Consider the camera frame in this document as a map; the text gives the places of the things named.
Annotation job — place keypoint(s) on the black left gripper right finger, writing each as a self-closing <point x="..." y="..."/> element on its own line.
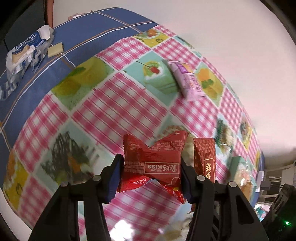
<point x="222" y="212"/>

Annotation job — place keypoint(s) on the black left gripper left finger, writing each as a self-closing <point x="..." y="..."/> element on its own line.
<point x="59" y="220"/>

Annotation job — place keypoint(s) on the dark red snack packet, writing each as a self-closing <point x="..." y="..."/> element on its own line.
<point x="205" y="157"/>

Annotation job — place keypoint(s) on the red Rolet Kiss packet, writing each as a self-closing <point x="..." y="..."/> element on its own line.
<point x="160" y="162"/>

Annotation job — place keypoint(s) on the purple swiss roll packet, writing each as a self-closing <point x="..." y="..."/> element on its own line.
<point x="190" y="87"/>

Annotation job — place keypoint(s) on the orange snack packet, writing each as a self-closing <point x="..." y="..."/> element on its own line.
<point x="247" y="189"/>

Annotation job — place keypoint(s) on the green bread snack packet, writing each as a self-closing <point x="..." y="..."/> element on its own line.
<point x="239" y="171"/>

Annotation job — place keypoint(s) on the pink checkered picture tablecloth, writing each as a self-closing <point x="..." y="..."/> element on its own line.
<point x="128" y="87"/>

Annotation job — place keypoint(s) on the cream biscuit piece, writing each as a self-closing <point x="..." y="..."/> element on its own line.
<point x="55" y="50"/>

